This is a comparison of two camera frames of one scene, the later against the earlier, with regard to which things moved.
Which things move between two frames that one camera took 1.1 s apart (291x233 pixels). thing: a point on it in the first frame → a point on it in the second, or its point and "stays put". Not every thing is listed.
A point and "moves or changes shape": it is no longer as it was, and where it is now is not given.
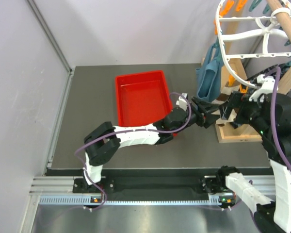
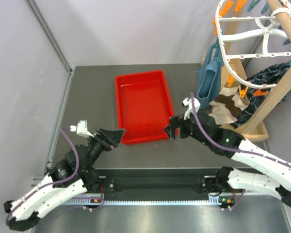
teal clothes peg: x=255 y=2 stays put
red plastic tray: x=143 y=98 stays put
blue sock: x=208 y=77 stays put
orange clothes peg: x=239 y=4 stays put
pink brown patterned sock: x=233 y=114 moves or changes shape
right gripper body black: x=247 y=108 → x=187 y=130
